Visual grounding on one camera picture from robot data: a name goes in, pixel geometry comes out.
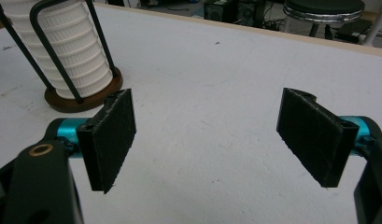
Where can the stack of white paper cups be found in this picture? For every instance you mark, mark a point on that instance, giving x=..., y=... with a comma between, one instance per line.
x=76, y=62

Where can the white desk leg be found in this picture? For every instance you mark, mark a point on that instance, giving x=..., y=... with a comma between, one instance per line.
x=377, y=25

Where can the white foam mat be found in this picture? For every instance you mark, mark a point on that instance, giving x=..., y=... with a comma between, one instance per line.
x=210, y=77

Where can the black round stool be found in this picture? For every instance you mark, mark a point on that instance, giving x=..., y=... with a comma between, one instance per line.
x=322, y=6

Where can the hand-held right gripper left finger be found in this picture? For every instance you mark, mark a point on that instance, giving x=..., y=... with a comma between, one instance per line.
x=107, y=140

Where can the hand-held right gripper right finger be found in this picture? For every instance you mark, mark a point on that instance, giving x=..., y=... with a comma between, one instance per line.
x=313, y=137

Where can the black computer tower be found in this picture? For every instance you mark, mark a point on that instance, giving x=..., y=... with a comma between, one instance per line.
x=219, y=11
x=251, y=12

